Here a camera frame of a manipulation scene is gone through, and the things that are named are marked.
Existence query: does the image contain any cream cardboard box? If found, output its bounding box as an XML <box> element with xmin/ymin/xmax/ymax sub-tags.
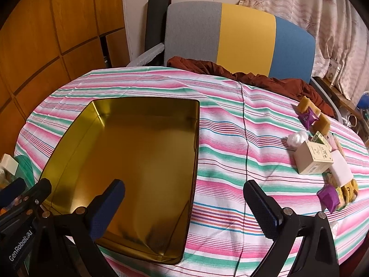
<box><xmin>293</xmin><ymin>140</ymin><xmax>333</xmax><ymax>175</ymax></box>

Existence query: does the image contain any yellow plush toy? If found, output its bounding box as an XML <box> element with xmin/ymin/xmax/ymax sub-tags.
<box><xmin>342</xmin><ymin>179</ymin><xmax>359</xmax><ymax>205</ymax></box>

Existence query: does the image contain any small green printed box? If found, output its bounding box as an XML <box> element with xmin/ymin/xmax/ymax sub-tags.
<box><xmin>310</xmin><ymin>131</ymin><xmax>330</xmax><ymax>146</ymax></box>

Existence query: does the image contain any biscuit packet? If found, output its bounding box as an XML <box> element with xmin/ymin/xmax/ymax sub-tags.
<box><xmin>325</xmin><ymin>171</ymin><xmax>351</xmax><ymax>212</ymax></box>

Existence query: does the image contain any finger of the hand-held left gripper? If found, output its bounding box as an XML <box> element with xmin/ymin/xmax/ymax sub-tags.
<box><xmin>17</xmin><ymin>178</ymin><xmax>52</xmax><ymax>217</ymax></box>
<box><xmin>0</xmin><ymin>178</ymin><xmax>27</xmax><ymax>208</ymax></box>

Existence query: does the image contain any grey yellow blue chair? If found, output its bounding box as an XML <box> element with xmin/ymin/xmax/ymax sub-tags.
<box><xmin>164</xmin><ymin>1</ymin><xmax>345</xmax><ymax>122</ymax></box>

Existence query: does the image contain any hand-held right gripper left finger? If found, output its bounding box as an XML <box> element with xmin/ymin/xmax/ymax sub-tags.
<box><xmin>32</xmin><ymin>179</ymin><xmax>126</xmax><ymax>277</ymax></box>

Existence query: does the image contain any pink patterned curtain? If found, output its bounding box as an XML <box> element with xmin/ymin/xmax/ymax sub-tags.
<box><xmin>238</xmin><ymin>0</ymin><xmax>369</xmax><ymax>99</ymax></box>

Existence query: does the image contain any black rolled mat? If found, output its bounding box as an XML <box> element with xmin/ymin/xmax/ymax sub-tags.
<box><xmin>145</xmin><ymin>0</ymin><xmax>172</xmax><ymax>65</ymax></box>

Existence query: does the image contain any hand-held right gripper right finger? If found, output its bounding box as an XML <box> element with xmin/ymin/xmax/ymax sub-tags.
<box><xmin>243</xmin><ymin>180</ymin><xmax>341</xmax><ymax>277</ymax></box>

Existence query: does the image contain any wooden wardrobe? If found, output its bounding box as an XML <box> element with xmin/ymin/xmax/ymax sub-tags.
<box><xmin>0</xmin><ymin>0</ymin><xmax>130</xmax><ymax>156</ymax></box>

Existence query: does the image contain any white package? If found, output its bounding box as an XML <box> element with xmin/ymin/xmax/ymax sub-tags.
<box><xmin>326</xmin><ymin>59</ymin><xmax>342</xmax><ymax>85</ymax></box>

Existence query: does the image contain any gold metal tin box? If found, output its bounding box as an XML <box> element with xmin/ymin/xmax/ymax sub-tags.
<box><xmin>37</xmin><ymin>98</ymin><xmax>201</xmax><ymax>266</ymax></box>

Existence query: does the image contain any purple snack packet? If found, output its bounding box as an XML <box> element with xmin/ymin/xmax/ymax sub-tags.
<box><xmin>298</xmin><ymin>108</ymin><xmax>320</xmax><ymax>129</ymax></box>
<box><xmin>316</xmin><ymin>185</ymin><xmax>341</xmax><ymax>212</ymax></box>

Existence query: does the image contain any maroon cloth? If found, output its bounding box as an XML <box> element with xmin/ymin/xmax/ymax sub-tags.
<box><xmin>167</xmin><ymin>56</ymin><xmax>335</xmax><ymax>119</ymax></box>

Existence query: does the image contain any white plastic ball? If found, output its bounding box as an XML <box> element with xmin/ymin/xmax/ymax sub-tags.
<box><xmin>285</xmin><ymin>130</ymin><xmax>309</xmax><ymax>151</ymax></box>

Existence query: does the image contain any small cream box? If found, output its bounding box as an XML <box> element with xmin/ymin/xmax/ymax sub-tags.
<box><xmin>0</xmin><ymin>154</ymin><xmax>19</xmax><ymax>175</ymax></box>

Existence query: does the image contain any blue round object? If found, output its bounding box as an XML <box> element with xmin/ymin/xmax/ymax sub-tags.
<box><xmin>356</xmin><ymin>92</ymin><xmax>369</xmax><ymax>113</ymax></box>

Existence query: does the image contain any striped pink green tablecloth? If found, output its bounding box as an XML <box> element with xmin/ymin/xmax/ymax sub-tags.
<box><xmin>14</xmin><ymin>66</ymin><xmax>369</xmax><ymax>277</ymax></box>

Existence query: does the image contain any white foam piece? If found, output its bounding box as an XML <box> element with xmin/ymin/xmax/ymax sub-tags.
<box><xmin>126</xmin><ymin>43</ymin><xmax>165</xmax><ymax>67</ymax></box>

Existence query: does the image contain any wooden side table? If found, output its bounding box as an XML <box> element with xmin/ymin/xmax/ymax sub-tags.
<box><xmin>315</xmin><ymin>76</ymin><xmax>365</xmax><ymax>130</ymax></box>

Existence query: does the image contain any yellow sponge block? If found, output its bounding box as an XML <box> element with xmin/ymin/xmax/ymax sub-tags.
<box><xmin>298</xmin><ymin>97</ymin><xmax>313</xmax><ymax>111</ymax></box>
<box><xmin>313</xmin><ymin>112</ymin><xmax>331</xmax><ymax>135</ymax></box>

